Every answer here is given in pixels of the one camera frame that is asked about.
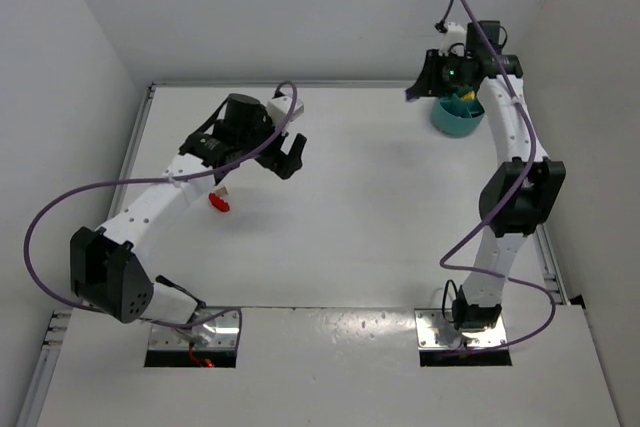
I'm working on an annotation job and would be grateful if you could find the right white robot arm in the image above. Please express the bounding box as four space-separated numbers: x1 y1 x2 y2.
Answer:
405 21 566 331

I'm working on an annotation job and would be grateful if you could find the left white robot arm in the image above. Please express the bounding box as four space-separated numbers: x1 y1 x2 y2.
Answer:
70 91 306 325

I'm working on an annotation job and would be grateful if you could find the teal divided round container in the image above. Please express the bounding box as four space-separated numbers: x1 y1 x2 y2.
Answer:
430 94 485 138

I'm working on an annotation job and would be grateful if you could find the red round lego plate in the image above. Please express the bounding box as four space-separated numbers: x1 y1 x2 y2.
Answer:
208 192 231 213

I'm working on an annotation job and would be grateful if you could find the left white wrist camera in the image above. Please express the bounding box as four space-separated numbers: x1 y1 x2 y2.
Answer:
266 95 304 130

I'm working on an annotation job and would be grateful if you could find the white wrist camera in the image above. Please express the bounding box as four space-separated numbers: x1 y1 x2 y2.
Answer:
266 95 304 130
439 22 467 56

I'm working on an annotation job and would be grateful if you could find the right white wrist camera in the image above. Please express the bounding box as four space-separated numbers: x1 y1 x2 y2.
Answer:
439 22 467 56

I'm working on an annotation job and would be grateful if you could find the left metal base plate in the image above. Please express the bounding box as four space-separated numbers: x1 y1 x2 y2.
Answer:
148 307 243 353

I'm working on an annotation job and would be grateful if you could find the metal base plate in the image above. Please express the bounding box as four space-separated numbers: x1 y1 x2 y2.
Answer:
414 309 507 352
148 307 243 353

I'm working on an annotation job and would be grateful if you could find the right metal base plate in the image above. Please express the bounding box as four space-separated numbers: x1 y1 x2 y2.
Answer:
414 309 507 352

